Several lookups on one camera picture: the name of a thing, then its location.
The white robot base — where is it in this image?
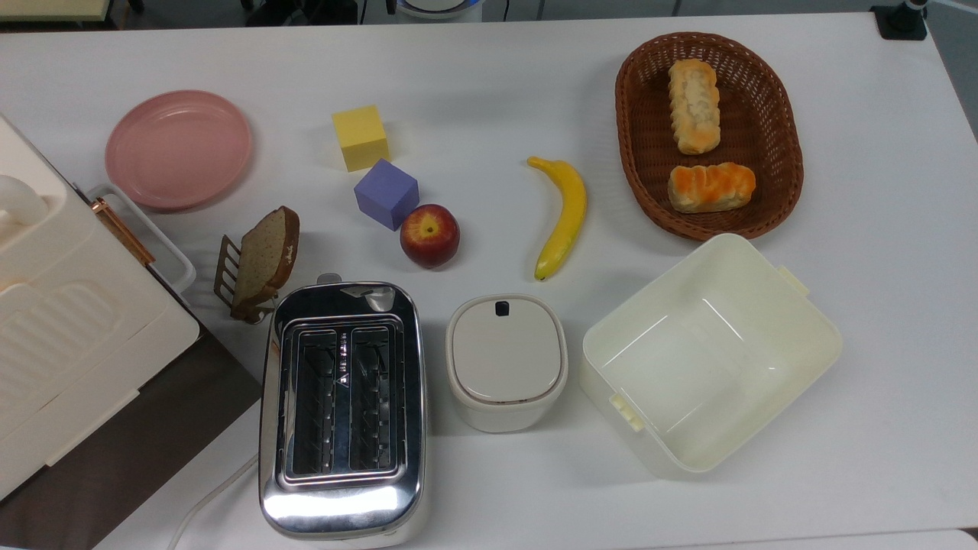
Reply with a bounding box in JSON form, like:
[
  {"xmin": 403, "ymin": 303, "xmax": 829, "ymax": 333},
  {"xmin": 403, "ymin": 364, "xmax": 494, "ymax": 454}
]
[{"xmin": 397, "ymin": 0, "xmax": 484, "ymax": 21}]

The brown crust bread slice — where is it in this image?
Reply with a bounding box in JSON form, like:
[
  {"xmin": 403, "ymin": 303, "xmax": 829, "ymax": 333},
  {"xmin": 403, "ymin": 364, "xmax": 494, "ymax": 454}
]
[{"xmin": 232, "ymin": 205, "xmax": 300, "ymax": 315}]

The orange striped bread loaf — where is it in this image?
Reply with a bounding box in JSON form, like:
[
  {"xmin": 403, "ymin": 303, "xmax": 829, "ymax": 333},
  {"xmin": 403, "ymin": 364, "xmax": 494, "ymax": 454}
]
[{"xmin": 667, "ymin": 162, "xmax": 757, "ymax": 214}]

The pale long bread loaf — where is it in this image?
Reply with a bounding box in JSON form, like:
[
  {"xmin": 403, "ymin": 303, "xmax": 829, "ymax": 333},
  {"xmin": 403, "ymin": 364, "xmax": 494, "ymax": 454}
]
[{"xmin": 669, "ymin": 59, "xmax": 722, "ymax": 156}]

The cream bread cabinet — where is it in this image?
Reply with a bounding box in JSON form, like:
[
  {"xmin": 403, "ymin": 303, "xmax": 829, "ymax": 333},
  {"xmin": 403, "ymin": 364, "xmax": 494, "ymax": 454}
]
[{"xmin": 0, "ymin": 115, "xmax": 201, "ymax": 501}]

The red apple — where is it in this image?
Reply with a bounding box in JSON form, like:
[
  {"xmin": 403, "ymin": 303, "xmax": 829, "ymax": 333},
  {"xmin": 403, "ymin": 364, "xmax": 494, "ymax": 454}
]
[{"xmin": 400, "ymin": 203, "xmax": 461, "ymax": 270}]

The small cream lidded bin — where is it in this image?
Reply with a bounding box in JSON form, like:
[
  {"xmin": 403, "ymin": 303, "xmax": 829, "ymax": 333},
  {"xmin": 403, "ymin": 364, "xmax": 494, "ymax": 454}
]
[{"xmin": 445, "ymin": 294, "xmax": 568, "ymax": 434}]

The yellow banana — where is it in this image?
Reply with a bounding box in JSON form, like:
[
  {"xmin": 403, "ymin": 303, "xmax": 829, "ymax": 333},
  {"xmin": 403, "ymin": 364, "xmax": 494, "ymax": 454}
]
[{"xmin": 526, "ymin": 156, "xmax": 588, "ymax": 282}]

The purple foam cube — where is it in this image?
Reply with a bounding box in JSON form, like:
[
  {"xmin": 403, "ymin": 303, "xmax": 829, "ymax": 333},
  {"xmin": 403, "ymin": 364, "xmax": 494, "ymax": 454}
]
[{"xmin": 354, "ymin": 159, "xmax": 420, "ymax": 231}]

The yellow foam cube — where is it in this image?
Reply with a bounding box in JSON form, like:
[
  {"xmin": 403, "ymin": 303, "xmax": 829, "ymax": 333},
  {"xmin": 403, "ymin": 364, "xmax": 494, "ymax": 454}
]
[{"xmin": 332, "ymin": 105, "xmax": 391, "ymax": 173}]

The cream plastic open box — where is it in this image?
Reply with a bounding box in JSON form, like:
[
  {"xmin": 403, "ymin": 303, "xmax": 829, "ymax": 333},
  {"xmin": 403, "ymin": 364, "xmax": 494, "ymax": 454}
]
[{"xmin": 579, "ymin": 233, "xmax": 844, "ymax": 476}]

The brown toast rack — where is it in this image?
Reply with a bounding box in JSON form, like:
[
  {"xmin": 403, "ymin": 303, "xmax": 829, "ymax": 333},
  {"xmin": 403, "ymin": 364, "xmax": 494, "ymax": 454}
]
[{"xmin": 214, "ymin": 235, "xmax": 280, "ymax": 325}]

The chrome and cream toaster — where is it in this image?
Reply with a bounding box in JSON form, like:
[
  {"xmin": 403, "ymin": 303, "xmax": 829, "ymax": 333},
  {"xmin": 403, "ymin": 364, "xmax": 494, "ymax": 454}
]
[{"xmin": 258, "ymin": 273, "xmax": 429, "ymax": 548}]

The brown wicker basket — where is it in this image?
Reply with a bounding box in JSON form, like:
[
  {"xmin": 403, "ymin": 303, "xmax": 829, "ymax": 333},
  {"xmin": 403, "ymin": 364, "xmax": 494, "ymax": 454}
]
[{"xmin": 615, "ymin": 31, "xmax": 805, "ymax": 242}]

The pink round plate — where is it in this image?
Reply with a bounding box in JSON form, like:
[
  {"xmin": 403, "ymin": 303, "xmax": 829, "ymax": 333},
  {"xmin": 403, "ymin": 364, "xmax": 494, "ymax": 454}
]
[{"xmin": 105, "ymin": 90, "xmax": 254, "ymax": 212}]

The yellowish side table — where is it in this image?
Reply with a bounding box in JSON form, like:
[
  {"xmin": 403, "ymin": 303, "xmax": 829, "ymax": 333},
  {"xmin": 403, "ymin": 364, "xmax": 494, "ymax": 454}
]
[{"xmin": 0, "ymin": 0, "xmax": 115, "ymax": 23}]

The white drawer handle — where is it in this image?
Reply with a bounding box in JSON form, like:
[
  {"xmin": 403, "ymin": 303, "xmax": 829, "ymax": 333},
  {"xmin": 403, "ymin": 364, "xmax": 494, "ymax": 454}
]
[{"xmin": 86, "ymin": 184, "xmax": 197, "ymax": 296}]

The white toaster power cable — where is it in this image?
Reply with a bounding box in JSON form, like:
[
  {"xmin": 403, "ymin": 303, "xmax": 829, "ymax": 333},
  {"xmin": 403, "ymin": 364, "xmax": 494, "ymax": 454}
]
[{"xmin": 167, "ymin": 454, "xmax": 261, "ymax": 550}]

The copper cabinet handle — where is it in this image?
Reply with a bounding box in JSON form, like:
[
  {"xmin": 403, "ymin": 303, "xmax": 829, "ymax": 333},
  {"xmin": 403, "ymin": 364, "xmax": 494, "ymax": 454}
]
[{"xmin": 92, "ymin": 197, "xmax": 156, "ymax": 266}]

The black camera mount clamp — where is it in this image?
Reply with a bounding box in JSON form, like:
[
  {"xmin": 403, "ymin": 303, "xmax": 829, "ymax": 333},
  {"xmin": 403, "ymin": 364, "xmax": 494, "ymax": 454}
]
[{"xmin": 871, "ymin": 0, "xmax": 930, "ymax": 40}]

